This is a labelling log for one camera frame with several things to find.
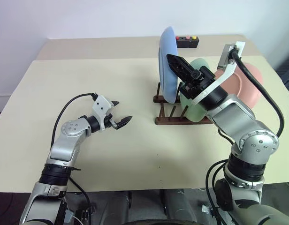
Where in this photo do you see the pink plate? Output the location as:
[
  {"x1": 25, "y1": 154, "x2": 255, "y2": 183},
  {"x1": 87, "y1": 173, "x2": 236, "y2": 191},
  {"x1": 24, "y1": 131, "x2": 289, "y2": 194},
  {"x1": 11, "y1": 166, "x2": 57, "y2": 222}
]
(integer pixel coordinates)
[{"x1": 213, "y1": 62, "x2": 264, "y2": 110}]

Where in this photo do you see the green plate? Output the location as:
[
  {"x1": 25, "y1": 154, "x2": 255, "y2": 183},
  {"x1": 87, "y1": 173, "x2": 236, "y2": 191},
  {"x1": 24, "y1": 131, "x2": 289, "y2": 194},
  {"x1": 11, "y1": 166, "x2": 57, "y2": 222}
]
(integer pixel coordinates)
[{"x1": 178, "y1": 58, "x2": 214, "y2": 123}]

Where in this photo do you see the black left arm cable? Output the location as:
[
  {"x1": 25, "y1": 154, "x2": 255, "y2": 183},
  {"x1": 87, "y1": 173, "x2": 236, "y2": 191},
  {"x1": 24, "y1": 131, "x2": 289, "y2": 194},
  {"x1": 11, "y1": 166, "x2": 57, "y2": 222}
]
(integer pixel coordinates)
[{"x1": 52, "y1": 93, "x2": 99, "y2": 145}]

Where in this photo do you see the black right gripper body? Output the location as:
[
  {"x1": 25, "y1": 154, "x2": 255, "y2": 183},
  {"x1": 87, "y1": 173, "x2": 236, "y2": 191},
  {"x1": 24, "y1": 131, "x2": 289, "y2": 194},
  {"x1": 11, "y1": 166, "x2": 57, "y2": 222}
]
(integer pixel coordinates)
[{"x1": 178, "y1": 66, "x2": 216, "y2": 100}]

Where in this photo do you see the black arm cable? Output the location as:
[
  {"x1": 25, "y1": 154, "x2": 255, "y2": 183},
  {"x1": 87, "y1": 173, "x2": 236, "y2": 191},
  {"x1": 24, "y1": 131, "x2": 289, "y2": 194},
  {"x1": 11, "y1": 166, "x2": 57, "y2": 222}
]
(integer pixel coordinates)
[
  {"x1": 228, "y1": 48, "x2": 285, "y2": 139},
  {"x1": 52, "y1": 93, "x2": 99, "y2": 145}
]

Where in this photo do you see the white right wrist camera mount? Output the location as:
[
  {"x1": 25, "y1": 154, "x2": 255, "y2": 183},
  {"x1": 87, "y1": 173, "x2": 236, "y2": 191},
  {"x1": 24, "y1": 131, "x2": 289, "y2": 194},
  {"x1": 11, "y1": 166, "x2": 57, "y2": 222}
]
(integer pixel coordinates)
[{"x1": 192, "y1": 41, "x2": 245, "y2": 105}]

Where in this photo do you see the black button box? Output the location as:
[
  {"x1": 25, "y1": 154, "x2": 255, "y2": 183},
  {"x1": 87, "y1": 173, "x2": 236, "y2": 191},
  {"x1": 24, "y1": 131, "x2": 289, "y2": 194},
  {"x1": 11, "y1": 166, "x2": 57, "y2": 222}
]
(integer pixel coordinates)
[{"x1": 175, "y1": 35, "x2": 200, "y2": 49}]

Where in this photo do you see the blue plate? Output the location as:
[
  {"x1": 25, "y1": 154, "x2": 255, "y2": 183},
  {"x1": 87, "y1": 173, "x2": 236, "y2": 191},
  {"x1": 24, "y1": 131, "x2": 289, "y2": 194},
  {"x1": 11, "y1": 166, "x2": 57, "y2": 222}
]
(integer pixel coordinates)
[{"x1": 158, "y1": 26, "x2": 180, "y2": 104}]

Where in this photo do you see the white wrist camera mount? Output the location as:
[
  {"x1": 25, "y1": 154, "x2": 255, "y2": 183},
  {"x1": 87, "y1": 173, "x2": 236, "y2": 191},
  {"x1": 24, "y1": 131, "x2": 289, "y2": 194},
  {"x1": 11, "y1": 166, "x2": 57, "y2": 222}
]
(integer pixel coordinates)
[
  {"x1": 91, "y1": 95, "x2": 112, "y2": 131},
  {"x1": 192, "y1": 41, "x2": 245, "y2": 105}
]

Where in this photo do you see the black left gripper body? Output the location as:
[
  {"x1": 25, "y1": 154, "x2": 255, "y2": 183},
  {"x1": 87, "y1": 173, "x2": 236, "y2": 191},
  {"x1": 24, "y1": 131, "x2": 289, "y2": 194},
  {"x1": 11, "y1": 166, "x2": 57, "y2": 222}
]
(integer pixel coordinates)
[{"x1": 103, "y1": 112, "x2": 118, "y2": 129}]

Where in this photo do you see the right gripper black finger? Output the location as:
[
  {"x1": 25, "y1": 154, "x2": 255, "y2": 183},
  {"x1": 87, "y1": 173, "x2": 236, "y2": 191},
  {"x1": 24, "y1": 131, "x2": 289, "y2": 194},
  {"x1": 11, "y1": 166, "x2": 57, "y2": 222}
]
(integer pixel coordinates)
[{"x1": 167, "y1": 54, "x2": 202, "y2": 83}]

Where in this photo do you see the dark furniture piece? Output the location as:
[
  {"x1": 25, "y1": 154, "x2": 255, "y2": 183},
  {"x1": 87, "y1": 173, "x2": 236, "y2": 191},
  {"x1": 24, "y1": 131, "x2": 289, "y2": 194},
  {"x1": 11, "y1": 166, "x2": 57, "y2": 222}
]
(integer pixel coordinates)
[{"x1": 275, "y1": 62, "x2": 289, "y2": 97}]

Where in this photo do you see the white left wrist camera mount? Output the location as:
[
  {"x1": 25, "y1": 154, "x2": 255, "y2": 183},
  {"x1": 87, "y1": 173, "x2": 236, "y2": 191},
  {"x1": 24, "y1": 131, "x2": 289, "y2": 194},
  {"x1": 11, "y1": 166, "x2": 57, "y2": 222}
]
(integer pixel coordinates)
[{"x1": 91, "y1": 95, "x2": 112, "y2": 131}]

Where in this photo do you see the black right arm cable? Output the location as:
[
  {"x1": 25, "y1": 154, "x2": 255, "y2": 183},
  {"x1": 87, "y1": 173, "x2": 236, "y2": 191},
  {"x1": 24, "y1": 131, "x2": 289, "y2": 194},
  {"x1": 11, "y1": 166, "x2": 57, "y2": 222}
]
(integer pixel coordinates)
[{"x1": 228, "y1": 48, "x2": 285, "y2": 139}]

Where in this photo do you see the wooden dish rack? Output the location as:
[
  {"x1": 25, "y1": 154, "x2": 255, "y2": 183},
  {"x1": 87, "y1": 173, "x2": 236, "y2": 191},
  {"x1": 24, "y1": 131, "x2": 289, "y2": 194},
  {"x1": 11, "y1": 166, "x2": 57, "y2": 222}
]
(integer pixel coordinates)
[{"x1": 152, "y1": 83, "x2": 213, "y2": 126}]

